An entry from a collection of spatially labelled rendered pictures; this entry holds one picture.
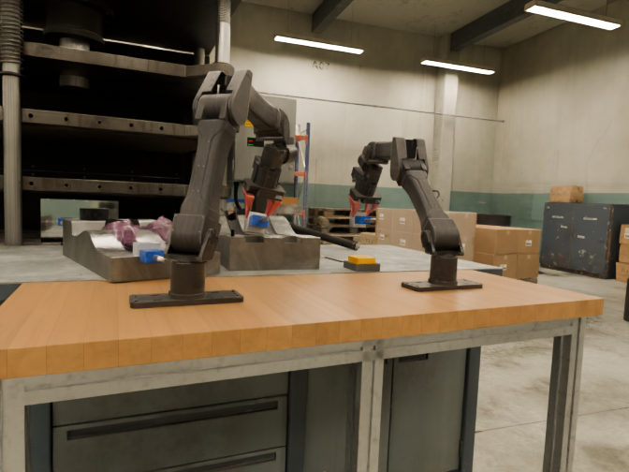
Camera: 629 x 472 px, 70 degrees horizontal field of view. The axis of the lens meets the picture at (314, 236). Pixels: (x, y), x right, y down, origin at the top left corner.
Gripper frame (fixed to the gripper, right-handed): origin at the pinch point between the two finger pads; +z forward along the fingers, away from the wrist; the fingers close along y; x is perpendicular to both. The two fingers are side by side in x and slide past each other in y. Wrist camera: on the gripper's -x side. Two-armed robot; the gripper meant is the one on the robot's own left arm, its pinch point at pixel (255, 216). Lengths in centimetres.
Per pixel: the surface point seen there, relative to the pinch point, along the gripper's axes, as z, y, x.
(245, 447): 58, -8, 24
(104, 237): 12.3, 36.2, 0.9
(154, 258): 6.9, 24.7, 19.0
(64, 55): -17, 64, -92
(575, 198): 18, -616, -416
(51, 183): 28, 61, -73
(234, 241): 6.3, 5.1, 4.4
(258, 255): 8.9, -2.1, 5.2
